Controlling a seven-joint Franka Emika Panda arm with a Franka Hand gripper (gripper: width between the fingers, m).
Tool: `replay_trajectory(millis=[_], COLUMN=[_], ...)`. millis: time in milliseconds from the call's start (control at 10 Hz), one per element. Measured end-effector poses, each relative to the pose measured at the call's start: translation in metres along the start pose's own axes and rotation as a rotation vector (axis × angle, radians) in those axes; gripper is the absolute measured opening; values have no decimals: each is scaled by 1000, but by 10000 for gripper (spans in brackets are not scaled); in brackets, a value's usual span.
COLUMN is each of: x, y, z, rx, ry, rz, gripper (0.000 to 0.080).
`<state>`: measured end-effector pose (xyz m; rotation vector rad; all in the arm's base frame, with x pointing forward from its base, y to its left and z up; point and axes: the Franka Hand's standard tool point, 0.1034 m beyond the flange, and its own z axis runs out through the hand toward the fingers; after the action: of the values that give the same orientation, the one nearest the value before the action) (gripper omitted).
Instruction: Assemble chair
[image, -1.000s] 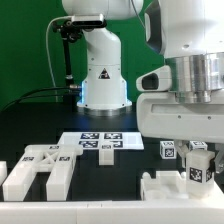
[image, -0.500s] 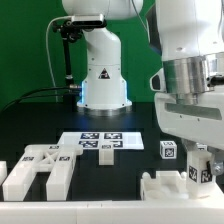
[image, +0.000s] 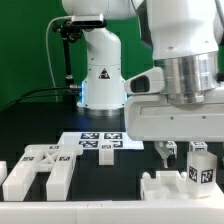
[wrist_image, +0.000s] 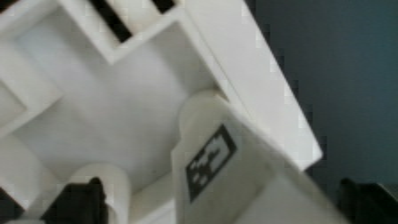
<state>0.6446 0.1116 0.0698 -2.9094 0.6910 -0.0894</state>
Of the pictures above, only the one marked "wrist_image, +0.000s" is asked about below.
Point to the white chair seat block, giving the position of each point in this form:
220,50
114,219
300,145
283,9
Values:
105,61

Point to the white chair leg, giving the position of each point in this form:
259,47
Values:
240,185

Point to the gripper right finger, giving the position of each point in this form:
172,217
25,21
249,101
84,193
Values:
368,202

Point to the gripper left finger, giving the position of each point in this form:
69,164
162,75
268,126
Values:
78,206

